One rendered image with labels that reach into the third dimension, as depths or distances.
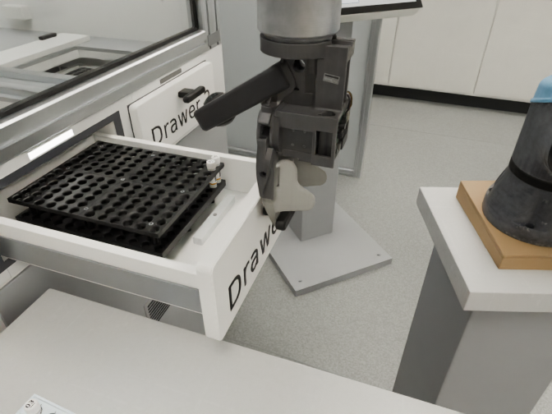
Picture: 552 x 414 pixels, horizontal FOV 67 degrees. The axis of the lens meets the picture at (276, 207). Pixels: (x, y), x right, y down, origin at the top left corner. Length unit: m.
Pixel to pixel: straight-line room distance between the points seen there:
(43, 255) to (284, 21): 0.39
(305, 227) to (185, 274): 1.35
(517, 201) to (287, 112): 0.42
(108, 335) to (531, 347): 0.68
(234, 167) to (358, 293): 1.11
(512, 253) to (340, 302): 1.00
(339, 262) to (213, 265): 1.36
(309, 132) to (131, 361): 0.34
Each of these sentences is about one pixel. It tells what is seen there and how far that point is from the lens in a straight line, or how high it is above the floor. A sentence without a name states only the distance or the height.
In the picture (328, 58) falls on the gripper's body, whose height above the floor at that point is 1.09.
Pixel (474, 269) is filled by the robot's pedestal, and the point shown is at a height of 0.76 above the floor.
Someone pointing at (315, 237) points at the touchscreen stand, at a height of 0.04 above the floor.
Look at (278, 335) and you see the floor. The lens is 1.51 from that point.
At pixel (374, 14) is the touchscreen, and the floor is 0.95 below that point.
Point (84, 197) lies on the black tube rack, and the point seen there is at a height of 0.90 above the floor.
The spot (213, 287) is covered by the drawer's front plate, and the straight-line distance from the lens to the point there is 0.41.
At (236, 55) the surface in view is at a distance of 2.35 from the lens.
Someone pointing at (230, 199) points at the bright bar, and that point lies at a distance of 0.62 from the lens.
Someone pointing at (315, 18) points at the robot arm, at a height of 1.13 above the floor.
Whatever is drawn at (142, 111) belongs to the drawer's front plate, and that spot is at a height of 0.92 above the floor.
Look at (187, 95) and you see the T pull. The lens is 0.84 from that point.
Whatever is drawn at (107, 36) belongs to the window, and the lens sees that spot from 0.76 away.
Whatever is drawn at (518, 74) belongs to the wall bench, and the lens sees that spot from 3.46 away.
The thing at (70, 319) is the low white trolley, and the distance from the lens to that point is 0.63.
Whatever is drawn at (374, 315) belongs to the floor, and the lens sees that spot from 1.61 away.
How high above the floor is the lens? 1.20
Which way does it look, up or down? 35 degrees down
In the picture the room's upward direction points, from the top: straight up
